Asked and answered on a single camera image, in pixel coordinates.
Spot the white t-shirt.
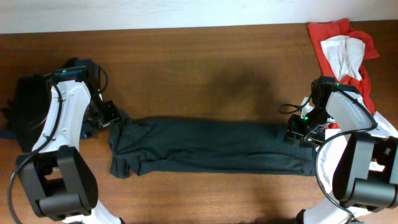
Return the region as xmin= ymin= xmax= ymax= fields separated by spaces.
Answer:
xmin=300 ymin=34 xmax=398 ymax=218

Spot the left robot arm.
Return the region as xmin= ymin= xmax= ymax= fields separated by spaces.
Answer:
xmin=7 ymin=58 xmax=124 ymax=224

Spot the folded black clothes stack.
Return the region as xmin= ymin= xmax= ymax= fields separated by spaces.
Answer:
xmin=1 ymin=57 xmax=94 ymax=153

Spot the blue folded garment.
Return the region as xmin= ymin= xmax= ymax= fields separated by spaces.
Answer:
xmin=1 ymin=122 xmax=96 ymax=142

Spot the dark green t-shirt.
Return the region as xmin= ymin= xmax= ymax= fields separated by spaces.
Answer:
xmin=108 ymin=111 xmax=316 ymax=179

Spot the red t-shirt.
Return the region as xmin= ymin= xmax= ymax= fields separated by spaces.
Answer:
xmin=308 ymin=18 xmax=379 ymax=114

